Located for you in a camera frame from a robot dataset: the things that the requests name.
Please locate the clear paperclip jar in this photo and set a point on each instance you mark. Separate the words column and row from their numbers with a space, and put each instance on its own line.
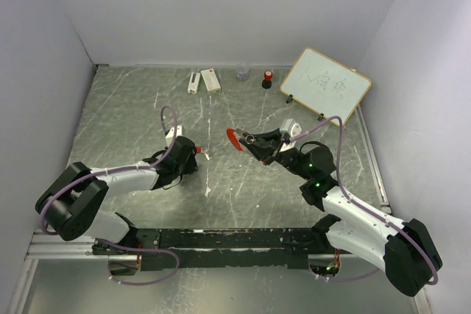
column 242, row 71

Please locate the red handled metal key holder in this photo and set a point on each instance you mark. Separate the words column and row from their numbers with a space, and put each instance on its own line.
column 240, row 138

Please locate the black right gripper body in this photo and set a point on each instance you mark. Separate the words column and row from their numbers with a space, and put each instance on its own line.
column 288, row 158

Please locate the yellow framed whiteboard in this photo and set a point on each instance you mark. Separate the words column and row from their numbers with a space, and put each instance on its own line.
column 324, row 85

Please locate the white green staple box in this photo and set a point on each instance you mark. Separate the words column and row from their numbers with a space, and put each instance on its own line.
column 211, row 81

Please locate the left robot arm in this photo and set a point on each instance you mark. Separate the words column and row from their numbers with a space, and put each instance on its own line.
column 71, row 206

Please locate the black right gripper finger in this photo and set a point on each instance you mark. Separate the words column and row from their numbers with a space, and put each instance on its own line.
column 263, row 149
column 274, row 135

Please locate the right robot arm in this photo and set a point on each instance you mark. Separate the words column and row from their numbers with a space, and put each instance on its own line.
column 403, row 250

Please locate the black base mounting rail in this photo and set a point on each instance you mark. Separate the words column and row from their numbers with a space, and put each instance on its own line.
column 156, row 249

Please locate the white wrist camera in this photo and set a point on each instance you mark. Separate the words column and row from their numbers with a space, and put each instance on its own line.
column 172, row 135
column 289, row 130

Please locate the white stapler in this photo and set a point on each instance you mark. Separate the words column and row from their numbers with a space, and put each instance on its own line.
column 193, row 83

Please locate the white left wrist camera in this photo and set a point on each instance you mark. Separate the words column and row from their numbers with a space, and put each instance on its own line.
column 172, row 135

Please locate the red black stamp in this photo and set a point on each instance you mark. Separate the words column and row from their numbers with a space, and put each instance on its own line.
column 267, row 80

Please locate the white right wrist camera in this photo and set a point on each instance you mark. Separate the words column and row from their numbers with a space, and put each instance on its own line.
column 289, row 130

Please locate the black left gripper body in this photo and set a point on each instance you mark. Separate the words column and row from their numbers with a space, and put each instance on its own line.
column 190, row 166

